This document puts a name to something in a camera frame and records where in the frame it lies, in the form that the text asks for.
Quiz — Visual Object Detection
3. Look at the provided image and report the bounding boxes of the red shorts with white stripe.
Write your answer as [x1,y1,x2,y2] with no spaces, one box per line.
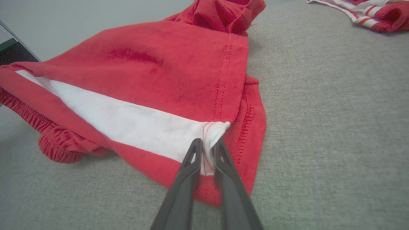
[0,0,267,208]

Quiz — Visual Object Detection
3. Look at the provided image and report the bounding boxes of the red and white jersey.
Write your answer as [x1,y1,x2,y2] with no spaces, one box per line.
[307,0,409,33]

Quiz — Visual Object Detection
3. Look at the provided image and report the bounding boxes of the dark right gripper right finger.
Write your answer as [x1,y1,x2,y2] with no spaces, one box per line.
[212,138,264,230]

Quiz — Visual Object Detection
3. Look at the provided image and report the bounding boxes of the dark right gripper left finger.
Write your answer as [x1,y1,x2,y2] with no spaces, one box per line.
[150,138,204,230]

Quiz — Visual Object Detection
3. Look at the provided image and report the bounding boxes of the grey wall baseboard rail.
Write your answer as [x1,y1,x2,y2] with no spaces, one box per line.
[0,19,41,66]

